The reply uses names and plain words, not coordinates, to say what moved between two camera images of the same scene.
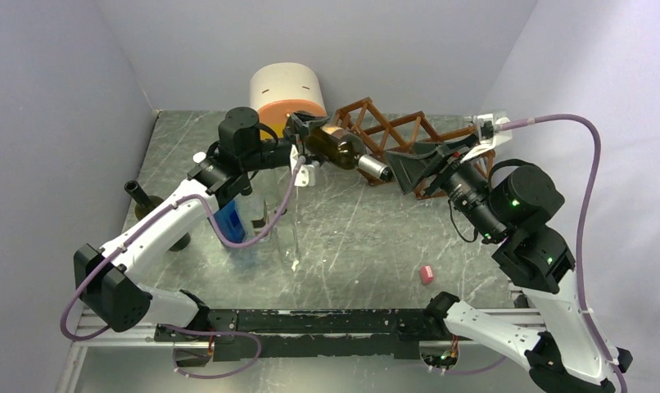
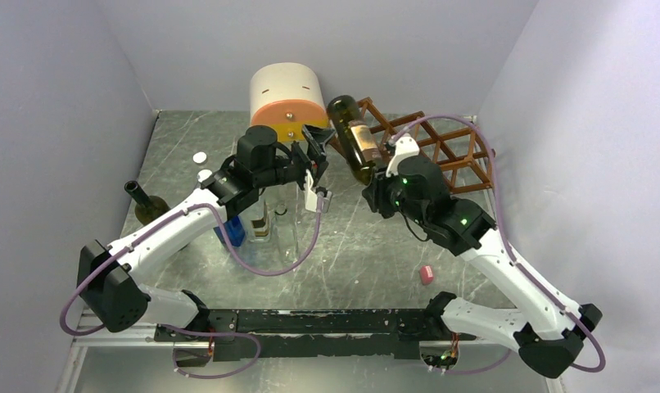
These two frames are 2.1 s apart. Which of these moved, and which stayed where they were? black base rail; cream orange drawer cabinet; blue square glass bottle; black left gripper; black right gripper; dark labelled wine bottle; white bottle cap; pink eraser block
Moved: black left gripper; dark labelled wine bottle; black right gripper
Stayed: white bottle cap; black base rail; pink eraser block; blue square glass bottle; cream orange drawer cabinet
